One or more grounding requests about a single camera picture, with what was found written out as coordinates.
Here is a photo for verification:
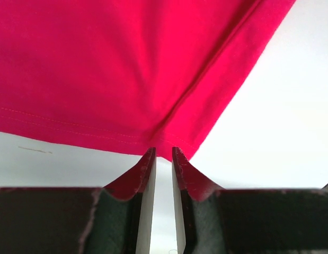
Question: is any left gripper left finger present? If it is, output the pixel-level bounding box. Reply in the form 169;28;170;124
0;148;156;253

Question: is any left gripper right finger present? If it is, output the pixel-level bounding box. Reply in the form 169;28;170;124
172;147;328;253

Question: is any red t shirt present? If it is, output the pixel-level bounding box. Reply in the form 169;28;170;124
0;0;294;160

